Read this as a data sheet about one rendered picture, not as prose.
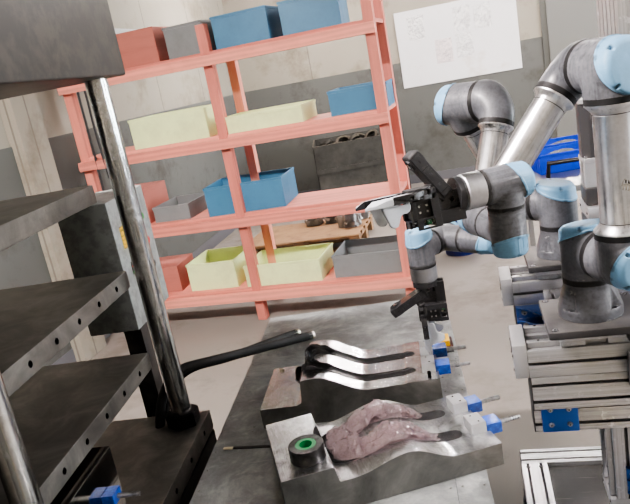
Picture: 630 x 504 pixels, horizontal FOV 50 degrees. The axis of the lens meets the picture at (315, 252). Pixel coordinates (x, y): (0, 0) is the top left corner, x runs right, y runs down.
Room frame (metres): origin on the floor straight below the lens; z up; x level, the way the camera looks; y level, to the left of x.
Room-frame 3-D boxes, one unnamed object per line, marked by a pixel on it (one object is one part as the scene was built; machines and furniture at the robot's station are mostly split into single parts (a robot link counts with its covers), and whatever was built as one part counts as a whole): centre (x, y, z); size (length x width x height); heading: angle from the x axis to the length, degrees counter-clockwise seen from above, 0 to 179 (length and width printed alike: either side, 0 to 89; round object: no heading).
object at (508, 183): (1.36, -0.41, 1.43); 0.11 x 0.08 x 0.09; 101
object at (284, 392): (1.80, -0.03, 0.87); 0.50 x 0.26 x 0.14; 81
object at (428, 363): (1.70, -0.29, 0.89); 0.13 x 0.05 x 0.05; 81
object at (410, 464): (1.44, -0.07, 0.86); 0.50 x 0.26 x 0.11; 99
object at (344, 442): (1.44, -0.07, 0.90); 0.26 x 0.18 x 0.08; 99
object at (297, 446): (1.34, 0.10, 0.93); 0.08 x 0.08 x 0.04
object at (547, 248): (2.03, -0.76, 1.09); 0.15 x 0.15 x 0.10
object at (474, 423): (1.43, -0.34, 0.86); 0.13 x 0.05 x 0.05; 99
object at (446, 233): (1.86, -0.38, 1.20); 0.11 x 0.11 x 0.08; 39
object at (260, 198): (5.06, 0.40, 1.11); 2.42 x 0.68 x 2.23; 76
